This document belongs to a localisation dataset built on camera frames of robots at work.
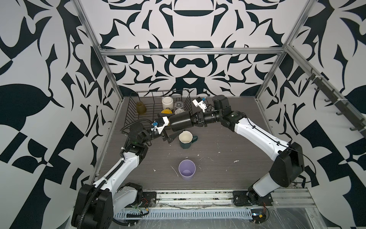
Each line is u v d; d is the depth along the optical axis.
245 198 0.74
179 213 0.71
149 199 0.74
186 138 0.90
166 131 0.68
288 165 0.43
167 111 0.97
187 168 0.82
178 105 1.02
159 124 0.57
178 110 0.95
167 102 1.03
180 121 0.66
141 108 1.06
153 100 1.15
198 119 0.66
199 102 0.71
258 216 0.71
